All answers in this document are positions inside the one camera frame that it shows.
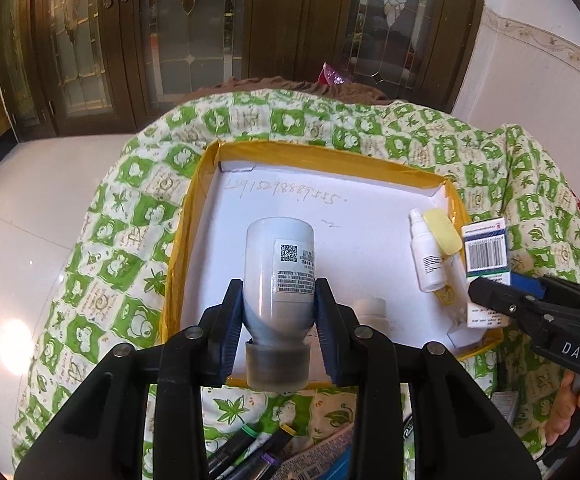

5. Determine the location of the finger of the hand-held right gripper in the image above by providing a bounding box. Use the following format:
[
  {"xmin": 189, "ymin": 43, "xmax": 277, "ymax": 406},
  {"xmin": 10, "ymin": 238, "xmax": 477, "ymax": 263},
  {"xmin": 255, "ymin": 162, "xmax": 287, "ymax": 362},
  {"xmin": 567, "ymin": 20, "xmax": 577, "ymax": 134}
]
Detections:
[
  {"xmin": 467, "ymin": 276, "xmax": 572, "ymax": 347},
  {"xmin": 510, "ymin": 272, "xmax": 580, "ymax": 319}
]

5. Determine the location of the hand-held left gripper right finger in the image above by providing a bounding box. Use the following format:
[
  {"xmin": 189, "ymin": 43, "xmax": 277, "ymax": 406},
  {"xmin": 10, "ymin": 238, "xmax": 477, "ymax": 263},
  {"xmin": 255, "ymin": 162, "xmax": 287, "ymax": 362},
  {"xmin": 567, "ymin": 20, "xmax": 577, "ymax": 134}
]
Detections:
[{"xmin": 314, "ymin": 278, "xmax": 542, "ymax": 480}]

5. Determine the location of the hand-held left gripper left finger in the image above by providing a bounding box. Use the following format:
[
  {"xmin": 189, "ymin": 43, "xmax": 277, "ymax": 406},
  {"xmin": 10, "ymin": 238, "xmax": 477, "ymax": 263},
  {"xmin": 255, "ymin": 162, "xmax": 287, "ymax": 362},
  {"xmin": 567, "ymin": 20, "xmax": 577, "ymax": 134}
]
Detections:
[{"xmin": 14, "ymin": 279, "xmax": 245, "ymax": 480}]

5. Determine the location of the small white pill bottle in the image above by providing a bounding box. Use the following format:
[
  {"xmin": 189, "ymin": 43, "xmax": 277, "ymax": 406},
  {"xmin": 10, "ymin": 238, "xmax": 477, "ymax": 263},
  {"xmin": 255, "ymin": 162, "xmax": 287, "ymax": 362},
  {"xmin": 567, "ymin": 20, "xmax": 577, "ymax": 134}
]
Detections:
[{"xmin": 352, "ymin": 297, "xmax": 388, "ymax": 331}]

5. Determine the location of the small white box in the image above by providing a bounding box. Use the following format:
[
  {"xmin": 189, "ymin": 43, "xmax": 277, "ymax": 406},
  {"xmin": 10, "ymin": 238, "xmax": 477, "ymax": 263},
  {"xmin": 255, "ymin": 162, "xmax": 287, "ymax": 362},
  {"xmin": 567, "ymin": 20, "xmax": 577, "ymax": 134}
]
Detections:
[{"xmin": 447, "ymin": 327, "xmax": 487, "ymax": 350}]

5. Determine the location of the blue and white medicine box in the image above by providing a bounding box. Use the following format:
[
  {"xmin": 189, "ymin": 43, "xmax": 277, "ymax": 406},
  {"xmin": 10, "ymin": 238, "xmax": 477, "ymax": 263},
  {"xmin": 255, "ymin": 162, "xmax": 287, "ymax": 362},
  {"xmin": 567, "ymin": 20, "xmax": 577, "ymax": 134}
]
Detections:
[{"xmin": 461, "ymin": 219, "xmax": 513, "ymax": 330}]

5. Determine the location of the white bottle with translucent cap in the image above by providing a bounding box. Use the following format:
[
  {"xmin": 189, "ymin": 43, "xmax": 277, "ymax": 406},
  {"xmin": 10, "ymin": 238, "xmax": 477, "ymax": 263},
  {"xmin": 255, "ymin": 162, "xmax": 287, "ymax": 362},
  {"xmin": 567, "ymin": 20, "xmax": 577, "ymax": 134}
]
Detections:
[{"xmin": 242, "ymin": 217, "xmax": 317, "ymax": 391}]

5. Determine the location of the white spray bottle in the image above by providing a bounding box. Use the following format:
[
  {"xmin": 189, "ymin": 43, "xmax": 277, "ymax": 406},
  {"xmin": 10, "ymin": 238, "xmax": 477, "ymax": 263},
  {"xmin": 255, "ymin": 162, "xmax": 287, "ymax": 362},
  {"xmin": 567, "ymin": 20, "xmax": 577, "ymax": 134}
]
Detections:
[{"xmin": 409, "ymin": 208, "xmax": 453, "ymax": 292}]

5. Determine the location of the pale yellow plastic case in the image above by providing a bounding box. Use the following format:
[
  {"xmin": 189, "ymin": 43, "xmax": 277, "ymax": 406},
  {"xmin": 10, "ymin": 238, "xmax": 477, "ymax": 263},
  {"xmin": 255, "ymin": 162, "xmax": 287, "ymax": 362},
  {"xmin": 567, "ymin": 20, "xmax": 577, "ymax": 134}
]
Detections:
[{"xmin": 422, "ymin": 208, "xmax": 463, "ymax": 261}]

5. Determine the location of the black marker with green end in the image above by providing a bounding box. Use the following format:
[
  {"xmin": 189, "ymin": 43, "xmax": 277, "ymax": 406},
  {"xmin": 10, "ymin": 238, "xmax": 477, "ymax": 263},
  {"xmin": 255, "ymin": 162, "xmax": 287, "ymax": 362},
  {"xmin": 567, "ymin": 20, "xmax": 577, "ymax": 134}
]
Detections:
[{"xmin": 205, "ymin": 425, "xmax": 258, "ymax": 480}]

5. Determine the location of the black marker with yellow end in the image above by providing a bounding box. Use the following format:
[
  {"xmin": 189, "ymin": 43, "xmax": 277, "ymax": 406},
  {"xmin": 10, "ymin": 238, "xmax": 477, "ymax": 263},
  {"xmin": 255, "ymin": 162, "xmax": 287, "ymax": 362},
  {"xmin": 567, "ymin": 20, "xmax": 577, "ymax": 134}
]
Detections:
[{"xmin": 225, "ymin": 424, "xmax": 297, "ymax": 480}]

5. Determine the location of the yellow taped cardboard tray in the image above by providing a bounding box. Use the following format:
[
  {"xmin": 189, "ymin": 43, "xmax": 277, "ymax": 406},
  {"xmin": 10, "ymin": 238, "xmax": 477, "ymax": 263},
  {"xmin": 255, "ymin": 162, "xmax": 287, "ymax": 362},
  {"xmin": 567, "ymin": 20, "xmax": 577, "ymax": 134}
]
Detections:
[{"xmin": 159, "ymin": 140, "xmax": 507, "ymax": 392}]

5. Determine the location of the blue battery pack with wires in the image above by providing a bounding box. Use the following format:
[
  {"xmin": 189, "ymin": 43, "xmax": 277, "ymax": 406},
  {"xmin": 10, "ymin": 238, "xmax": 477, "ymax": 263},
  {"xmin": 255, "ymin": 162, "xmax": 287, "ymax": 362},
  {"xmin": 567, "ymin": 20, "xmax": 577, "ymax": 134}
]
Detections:
[{"xmin": 315, "ymin": 452, "xmax": 356, "ymax": 480}]

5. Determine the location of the black marker with purple end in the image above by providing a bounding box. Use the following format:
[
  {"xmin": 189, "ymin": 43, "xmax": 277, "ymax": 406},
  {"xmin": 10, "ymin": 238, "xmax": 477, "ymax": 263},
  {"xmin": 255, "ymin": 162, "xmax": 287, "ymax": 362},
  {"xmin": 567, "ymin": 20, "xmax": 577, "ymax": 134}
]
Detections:
[{"xmin": 242, "ymin": 452, "xmax": 281, "ymax": 480}]

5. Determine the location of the person's right hand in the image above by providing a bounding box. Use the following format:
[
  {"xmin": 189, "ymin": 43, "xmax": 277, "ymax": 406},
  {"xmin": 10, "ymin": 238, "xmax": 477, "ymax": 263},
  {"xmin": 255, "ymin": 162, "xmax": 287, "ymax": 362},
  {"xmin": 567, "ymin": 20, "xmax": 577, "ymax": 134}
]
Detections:
[{"xmin": 544, "ymin": 369, "xmax": 580, "ymax": 447}]

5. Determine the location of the small grey striped box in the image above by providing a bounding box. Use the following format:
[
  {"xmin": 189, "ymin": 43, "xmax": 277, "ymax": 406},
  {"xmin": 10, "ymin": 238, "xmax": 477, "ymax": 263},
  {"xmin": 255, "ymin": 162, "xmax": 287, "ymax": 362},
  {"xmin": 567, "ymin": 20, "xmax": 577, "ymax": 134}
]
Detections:
[{"xmin": 490, "ymin": 391, "xmax": 518, "ymax": 423}]

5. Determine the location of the white ointment tube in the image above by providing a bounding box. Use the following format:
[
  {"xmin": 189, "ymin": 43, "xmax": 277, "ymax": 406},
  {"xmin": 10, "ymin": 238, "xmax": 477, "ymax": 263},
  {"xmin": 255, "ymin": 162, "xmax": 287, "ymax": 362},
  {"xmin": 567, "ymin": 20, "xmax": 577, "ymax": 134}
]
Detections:
[{"xmin": 275, "ymin": 427, "xmax": 356, "ymax": 480}]

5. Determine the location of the green and white printed quilt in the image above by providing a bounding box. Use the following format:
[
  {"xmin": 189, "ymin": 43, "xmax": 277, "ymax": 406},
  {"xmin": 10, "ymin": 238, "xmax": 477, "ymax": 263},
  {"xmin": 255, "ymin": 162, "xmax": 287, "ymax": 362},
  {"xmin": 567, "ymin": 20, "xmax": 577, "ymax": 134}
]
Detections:
[{"xmin": 12, "ymin": 87, "xmax": 580, "ymax": 480}]

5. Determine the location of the brown cloth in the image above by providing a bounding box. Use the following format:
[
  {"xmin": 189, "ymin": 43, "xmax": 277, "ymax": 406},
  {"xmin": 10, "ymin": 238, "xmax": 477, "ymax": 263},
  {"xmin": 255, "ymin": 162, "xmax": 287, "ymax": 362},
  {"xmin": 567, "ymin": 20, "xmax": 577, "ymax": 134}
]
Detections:
[{"xmin": 195, "ymin": 75, "xmax": 386, "ymax": 106}]

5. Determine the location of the pink plastic bag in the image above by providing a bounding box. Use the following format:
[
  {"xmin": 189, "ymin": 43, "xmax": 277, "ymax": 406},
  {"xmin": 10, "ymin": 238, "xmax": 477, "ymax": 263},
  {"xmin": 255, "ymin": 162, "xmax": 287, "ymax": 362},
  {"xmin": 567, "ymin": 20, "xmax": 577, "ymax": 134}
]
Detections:
[{"xmin": 318, "ymin": 62, "xmax": 351, "ymax": 88}]

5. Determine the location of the wooden glass-panel door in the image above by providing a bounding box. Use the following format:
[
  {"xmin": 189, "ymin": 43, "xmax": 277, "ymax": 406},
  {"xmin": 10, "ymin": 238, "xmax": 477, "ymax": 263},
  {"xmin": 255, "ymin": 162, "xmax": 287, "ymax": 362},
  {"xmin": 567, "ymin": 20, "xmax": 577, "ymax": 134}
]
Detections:
[{"xmin": 0, "ymin": 0, "xmax": 488, "ymax": 136}]

